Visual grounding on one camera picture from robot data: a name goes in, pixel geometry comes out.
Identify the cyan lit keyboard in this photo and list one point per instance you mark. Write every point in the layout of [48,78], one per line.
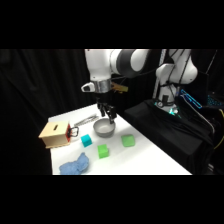
[216,101]

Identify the silver metal utensil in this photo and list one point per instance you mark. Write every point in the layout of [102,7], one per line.
[86,120]

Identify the black curtain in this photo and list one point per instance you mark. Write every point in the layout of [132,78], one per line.
[36,86]

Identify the grey metal bowl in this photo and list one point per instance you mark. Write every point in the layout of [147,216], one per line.
[104,130]

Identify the black draped robot stand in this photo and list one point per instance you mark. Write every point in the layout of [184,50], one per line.
[173,136]

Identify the black red binder clip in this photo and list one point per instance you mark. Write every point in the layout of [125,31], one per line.
[73,131]

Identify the blue cube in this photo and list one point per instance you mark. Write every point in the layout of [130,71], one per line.
[86,140]

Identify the flat green block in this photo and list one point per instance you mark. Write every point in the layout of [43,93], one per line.
[128,140]

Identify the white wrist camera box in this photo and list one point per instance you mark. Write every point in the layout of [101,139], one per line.
[87,87]

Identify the green cube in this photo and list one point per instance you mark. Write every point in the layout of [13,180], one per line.
[103,151]

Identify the yellow wrist mount piece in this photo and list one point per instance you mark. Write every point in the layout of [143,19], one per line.
[119,87]

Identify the blue crumpled cloth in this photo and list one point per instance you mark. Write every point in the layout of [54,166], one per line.
[75,165]

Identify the wooden slotted box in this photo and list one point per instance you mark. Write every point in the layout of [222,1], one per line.
[55,134]

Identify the blue lit device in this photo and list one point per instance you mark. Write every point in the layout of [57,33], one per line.
[191,98]

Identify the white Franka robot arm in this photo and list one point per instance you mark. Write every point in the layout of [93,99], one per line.
[100,65]

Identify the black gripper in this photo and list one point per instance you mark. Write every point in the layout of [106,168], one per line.
[101,98]

